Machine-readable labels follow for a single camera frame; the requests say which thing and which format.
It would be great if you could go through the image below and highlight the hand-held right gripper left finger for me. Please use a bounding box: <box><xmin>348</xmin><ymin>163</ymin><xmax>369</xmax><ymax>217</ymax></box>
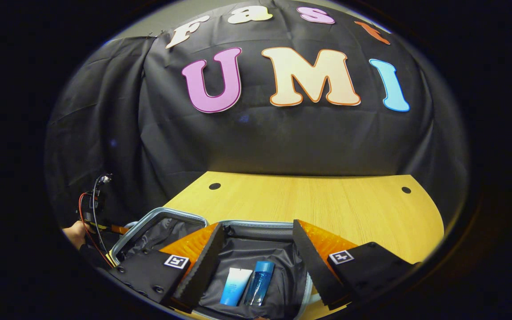
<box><xmin>108</xmin><ymin>221</ymin><xmax>226</xmax><ymax>314</ymax></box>

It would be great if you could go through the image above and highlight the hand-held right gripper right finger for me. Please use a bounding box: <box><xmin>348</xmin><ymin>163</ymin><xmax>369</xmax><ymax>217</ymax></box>
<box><xmin>292</xmin><ymin>219</ymin><xmax>420</xmax><ymax>312</ymax></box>

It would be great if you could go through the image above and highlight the white blue cream tube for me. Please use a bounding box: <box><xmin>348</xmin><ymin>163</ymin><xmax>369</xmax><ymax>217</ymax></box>
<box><xmin>220</xmin><ymin>267</ymin><xmax>253</xmax><ymax>307</ymax></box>

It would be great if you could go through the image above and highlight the light blue suitcase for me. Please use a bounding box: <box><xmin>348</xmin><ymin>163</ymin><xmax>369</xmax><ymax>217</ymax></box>
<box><xmin>109</xmin><ymin>207</ymin><xmax>323</xmax><ymax>320</ymax></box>

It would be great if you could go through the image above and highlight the blue clear lotion bottle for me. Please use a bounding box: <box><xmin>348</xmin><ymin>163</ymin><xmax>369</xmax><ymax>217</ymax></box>
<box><xmin>244</xmin><ymin>260</ymin><xmax>276</xmax><ymax>307</ymax></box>

